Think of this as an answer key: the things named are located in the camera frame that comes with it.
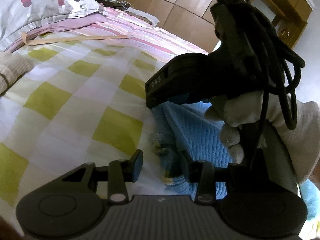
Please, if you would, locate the white cloth on nightstand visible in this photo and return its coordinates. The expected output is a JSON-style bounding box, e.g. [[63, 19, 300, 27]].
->
[[125, 7, 159, 27]]

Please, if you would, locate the folded light blue towel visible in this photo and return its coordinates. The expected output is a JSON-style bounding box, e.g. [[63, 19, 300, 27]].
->
[[299, 179, 320, 221]]

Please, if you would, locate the black cable bundle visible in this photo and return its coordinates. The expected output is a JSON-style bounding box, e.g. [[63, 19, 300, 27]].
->
[[190, 0, 306, 131]]

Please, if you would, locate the checkered green white bedsheet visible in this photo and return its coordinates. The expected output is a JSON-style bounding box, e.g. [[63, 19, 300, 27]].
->
[[1, 40, 173, 226]]

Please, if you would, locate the grey gloved right hand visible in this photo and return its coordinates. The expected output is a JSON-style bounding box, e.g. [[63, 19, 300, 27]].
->
[[204, 92, 319, 187]]

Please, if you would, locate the blue knit patterned sweater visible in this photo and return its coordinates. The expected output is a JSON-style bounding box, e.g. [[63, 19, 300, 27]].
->
[[151, 102, 232, 198]]

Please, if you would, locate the wooden wardrobe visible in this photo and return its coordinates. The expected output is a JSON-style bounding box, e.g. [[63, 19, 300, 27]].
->
[[124, 0, 219, 52]]

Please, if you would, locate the pink striped quilt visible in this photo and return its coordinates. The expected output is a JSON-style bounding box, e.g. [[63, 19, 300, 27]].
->
[[1, 6, 206, 65]]

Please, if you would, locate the beige brown striped sweater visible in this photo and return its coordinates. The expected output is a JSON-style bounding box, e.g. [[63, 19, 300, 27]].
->
[[0, 51, 34, 96]]

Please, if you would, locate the dark wooden door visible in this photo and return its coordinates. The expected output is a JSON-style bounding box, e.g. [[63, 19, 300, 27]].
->
[[251, 0, 312, 48]]

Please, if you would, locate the grey pillow with red dots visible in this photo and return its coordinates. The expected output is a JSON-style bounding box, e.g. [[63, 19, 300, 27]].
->
[[1, 0, 104, 51]]

